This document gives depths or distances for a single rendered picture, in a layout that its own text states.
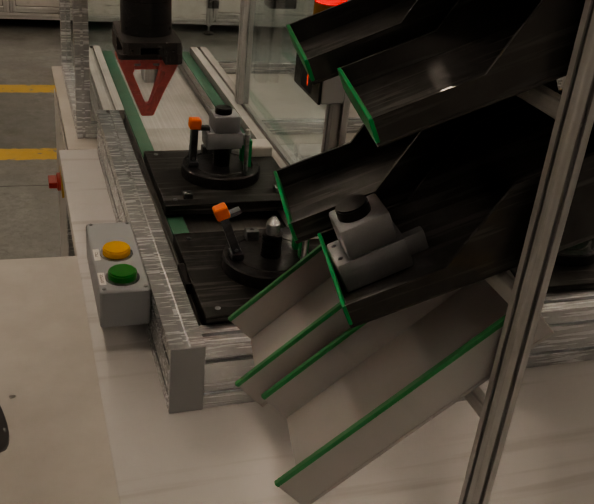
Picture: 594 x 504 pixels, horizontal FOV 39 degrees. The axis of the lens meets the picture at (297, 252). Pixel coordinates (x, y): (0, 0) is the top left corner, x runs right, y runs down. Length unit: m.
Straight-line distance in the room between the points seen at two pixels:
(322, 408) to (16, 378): 0.47
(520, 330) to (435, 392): 0.10
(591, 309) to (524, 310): 0.62
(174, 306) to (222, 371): 0.12
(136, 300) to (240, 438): 0.25
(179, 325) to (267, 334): 0.15
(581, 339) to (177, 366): 0.61
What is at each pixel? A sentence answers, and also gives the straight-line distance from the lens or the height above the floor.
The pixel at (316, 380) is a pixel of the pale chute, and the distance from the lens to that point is 0.87.
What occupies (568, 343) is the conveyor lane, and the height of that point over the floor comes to 0.90.
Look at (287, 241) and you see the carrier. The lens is 1.25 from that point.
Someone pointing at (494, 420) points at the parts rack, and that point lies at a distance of 0.75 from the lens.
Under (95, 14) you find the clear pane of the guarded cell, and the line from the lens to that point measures 2.40.
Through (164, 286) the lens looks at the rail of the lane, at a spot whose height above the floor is 0.96.
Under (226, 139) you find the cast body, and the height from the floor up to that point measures 1.04.
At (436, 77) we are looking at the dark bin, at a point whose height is 1.38.
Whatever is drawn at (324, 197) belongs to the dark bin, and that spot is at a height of 1.21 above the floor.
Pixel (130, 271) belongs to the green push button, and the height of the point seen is 0.97.
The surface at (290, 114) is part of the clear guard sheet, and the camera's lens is 1.58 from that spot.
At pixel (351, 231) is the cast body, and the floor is 1.25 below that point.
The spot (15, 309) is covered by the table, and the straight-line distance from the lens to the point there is 1.32.
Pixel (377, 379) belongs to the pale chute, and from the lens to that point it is 0.84.
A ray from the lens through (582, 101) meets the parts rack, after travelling 0.62.
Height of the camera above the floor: 1.56
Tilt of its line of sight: 28 degrees down
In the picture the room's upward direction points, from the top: 6 degrees clockwise
